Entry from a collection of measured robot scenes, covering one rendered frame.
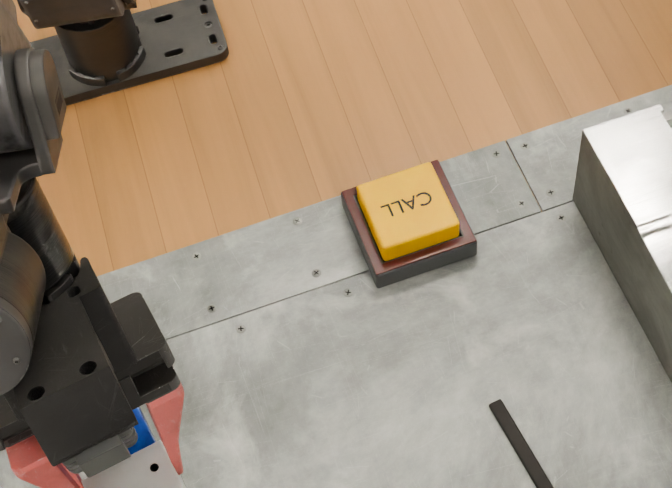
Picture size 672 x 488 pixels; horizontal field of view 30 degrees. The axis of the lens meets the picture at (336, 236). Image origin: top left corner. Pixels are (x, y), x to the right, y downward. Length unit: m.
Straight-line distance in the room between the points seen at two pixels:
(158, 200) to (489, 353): 0.29
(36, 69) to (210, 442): 0.38
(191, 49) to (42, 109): 0.49
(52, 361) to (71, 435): 0.04
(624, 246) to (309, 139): 0.27
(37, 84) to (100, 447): 0.17
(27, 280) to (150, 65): 0.51
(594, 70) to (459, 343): 0.27
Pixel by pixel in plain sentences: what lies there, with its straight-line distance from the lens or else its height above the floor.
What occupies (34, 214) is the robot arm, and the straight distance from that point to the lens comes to 0.62.
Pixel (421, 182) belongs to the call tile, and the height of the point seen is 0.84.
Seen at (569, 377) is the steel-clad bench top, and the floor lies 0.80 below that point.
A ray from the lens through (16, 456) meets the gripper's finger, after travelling 0.68.
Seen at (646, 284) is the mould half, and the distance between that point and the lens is 0.88.
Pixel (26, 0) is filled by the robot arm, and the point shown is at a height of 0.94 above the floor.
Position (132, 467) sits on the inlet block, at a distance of 0.73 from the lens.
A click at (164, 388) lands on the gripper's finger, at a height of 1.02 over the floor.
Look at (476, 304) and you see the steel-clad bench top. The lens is 0.92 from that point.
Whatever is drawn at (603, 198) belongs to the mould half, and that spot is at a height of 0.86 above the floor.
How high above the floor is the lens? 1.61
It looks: 58 degrees down
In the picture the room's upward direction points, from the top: 9 degrees counter-clockwise
